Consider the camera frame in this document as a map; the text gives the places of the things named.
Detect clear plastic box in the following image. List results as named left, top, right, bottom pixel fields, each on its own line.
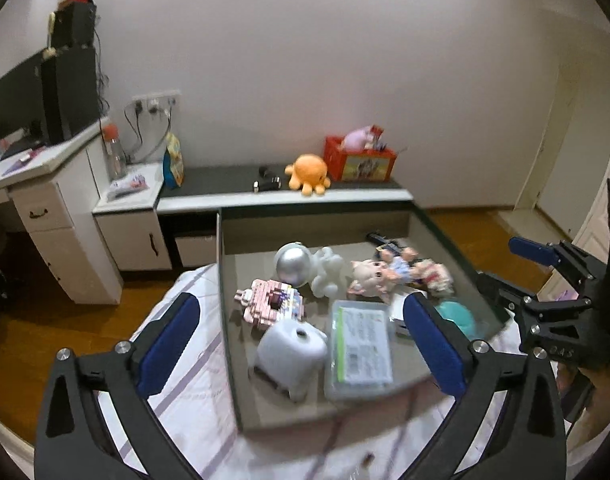
left=323, top=300, right=394, bottom=403

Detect pink black storage box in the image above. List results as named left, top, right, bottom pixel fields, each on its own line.
left=215, top=199, right=512, bottom=435

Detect white rounded plastic device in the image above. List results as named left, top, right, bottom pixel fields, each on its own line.
left=253, top=318, right=328, bottom=402

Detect teal silicone brush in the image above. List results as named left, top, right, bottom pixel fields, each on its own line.
left=435, top=300, right=478, bottom=340

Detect small doll figures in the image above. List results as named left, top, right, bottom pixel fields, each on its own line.
left=377, top=245, right=454, bottom=297

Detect white striped bedspread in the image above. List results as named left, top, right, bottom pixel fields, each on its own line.
left=96, top=263, right=594, bottom=480

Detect black beaded hair clip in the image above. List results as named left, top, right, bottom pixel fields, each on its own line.
left=365, top=232, right=403, bottom=256

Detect pink pig figurine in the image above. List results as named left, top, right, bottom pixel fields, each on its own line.
left=347, top=259, right=399, bottom=304

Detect white unicorn toy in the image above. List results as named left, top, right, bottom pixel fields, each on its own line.
left=309, top=246, right=344, bottom=299

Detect red toy crate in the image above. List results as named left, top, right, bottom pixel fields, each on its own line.
left=323, top=136, right=397, bottom=183

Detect silver ball astronaut toy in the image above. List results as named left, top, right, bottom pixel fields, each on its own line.
left=273, top=242, right=313, bottom=288

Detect pink plush toy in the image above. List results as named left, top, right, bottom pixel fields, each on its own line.
left=341, top=125, right=383, bottom=152

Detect orange octopus plush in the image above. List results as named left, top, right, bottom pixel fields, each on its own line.
left=284, top=154, right=331, bottom=196

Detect white low cabinet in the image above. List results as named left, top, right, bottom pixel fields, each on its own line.
left=93, top=164, right=412, bottom=273

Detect pink block figure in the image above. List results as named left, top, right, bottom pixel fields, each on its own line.
left=235, top=278, right=305, bottom=330

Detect white desk with drawers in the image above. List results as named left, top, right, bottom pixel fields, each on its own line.
left=0, top=117, right=122, bottom=304

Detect bottle with orange cap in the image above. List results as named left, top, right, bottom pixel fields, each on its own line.
left=102, top=122, right=127, bottom=180

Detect snack bag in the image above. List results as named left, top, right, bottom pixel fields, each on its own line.
left=163, top=132, right=185, bottom=190

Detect black computer tower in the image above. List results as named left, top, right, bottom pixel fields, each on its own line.
left=40, top=45, right=102, bottom=146

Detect black computer monitor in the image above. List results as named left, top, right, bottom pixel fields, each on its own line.
left=0, top=52, right=43, bottom=140

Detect wall power strip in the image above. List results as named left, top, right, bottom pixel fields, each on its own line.
left=130, top=89, right=181, bottom=112

